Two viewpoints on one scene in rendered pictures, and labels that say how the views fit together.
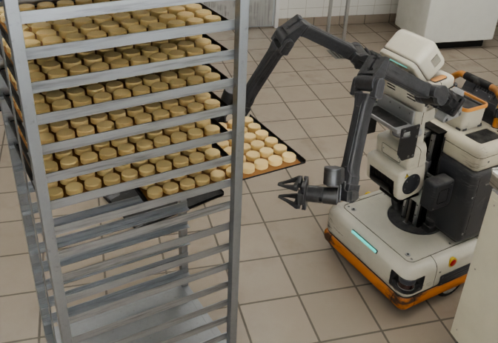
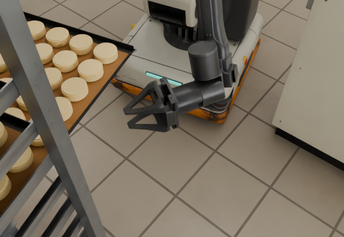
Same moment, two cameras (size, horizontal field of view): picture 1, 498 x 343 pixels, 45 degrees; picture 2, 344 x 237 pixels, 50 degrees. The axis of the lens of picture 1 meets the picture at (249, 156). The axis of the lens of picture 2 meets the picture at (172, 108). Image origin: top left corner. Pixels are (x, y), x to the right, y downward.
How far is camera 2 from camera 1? 1.39 m
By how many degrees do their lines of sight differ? 33
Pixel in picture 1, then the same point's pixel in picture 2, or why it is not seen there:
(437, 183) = not seen: outside the picture
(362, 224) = (152, 62)
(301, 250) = (99, 109)
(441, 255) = (236, 60)
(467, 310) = (292, 104)
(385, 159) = not seen: outside the picture
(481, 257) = (308, 56)
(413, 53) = not seen: outside the picture
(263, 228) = not seen: hidden behind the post
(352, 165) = (219, 29)
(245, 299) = not seen: hidden behind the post
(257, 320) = (106, 210)
